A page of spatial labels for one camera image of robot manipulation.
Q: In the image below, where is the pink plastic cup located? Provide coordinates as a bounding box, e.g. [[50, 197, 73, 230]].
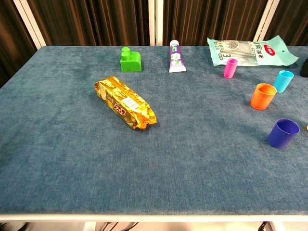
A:
[[223, 58, 239, 79]]

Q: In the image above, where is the dark blue plastic cup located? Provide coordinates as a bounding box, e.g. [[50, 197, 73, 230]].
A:
[[268, 118, 300, 149]]

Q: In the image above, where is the cyan plastic cup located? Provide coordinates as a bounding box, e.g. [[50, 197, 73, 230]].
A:
[[273, 70, 295, 93]]

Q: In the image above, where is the gold foil snack packet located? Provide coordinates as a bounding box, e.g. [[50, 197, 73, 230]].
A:
[[94, 76, 157, 131]]

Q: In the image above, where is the green toy building block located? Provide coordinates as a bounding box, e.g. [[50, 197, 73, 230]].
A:
[[120, 46, 142, 73]]

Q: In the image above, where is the white purple toothpaste tube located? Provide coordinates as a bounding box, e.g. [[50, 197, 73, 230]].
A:
[[168, 39, 187, 74]]

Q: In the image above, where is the blue fabric table cover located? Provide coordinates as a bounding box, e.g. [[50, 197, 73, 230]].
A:
[[0, 45, 308, 216]]

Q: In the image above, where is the orange plastic cup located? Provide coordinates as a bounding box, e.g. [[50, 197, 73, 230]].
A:
[[250, 83, 278, 111]]

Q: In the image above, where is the dark brown curtain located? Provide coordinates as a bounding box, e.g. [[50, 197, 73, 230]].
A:
[[0, 0, 308, 89]]

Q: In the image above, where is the teal dishcloth package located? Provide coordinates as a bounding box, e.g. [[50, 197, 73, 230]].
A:
[[207, 35, 299, 67]]

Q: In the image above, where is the black clip object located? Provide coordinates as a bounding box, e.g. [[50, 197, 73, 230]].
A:
[[299, 58, 308, 78]]

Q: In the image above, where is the white partition frame post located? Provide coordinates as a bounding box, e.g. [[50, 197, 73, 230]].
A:
[[148, 0, 164, 46], [13, 0, 47, 50], [253, 0, 281, 42]]

